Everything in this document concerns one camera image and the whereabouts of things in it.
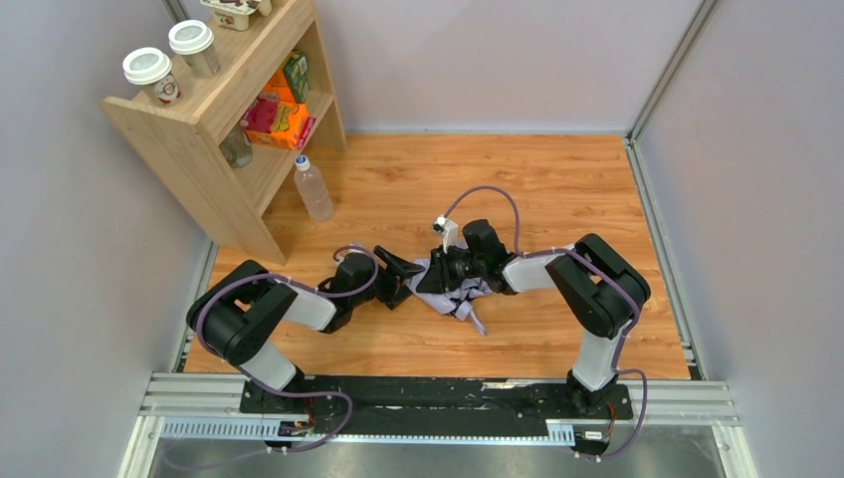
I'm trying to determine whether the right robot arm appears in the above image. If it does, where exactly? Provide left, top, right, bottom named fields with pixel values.
left=407, top=217, right=651, bottom=393

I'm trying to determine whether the yogurt cup pack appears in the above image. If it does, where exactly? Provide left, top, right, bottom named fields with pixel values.
left=200, top=0, right=274, bottom=31

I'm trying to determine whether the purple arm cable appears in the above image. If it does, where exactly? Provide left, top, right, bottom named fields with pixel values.
left=194, top=244, right=380, bottom=456
left=441, top=185, right=649, bottom=461

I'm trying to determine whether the orange snack box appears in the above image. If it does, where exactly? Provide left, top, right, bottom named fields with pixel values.
left=240, top=99, right=316, bottom=149

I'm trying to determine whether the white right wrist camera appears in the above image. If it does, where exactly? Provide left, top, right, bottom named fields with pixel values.
left=432, top=216, right=459, bottom=252

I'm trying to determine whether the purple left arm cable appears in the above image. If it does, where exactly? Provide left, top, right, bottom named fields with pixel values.
left=194, top=244, right=380, bottom=456

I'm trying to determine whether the glass jar on shelf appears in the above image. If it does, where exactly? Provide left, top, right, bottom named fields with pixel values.
left=219, top=119, right=253, bottom=168

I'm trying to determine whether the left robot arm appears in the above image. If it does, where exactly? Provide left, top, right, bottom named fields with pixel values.
left=186, top=246, right=425, bottom=395

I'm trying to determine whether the rear white-lidded paper cup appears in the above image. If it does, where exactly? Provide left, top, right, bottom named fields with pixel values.
left=168, top=20, right=221, bottom=79

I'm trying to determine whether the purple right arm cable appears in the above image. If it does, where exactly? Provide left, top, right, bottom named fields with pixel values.
left=441, top=185, right=649, bottom=461

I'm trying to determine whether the clear plastic water bottle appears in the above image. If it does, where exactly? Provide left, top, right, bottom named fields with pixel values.
left=295, top=154, right=334, bottom=222

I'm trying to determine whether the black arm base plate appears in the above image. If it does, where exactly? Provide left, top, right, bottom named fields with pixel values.
left=239, top=375, right=634, bottom=437

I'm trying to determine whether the front white-lidded paper cup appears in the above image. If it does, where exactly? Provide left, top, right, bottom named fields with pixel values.
left=122, top=47, right=181, bottom=107

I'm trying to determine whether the wooden shelf unit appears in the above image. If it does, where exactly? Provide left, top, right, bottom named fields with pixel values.
left=101, top=0, right=347, bottom=264

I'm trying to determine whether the white-lidded paper cup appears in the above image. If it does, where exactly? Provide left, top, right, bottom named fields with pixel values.
left=122, top=47, right=181, bottom=107
left=168, top=20, right=221, bottom=79

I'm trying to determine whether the green drink carton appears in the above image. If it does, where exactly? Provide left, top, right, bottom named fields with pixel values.
left=267, top=50, right=311, bottom=104

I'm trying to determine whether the lavender folding umbrella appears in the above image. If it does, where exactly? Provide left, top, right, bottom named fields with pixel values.
left=406, top=259, right=493, bottom=336

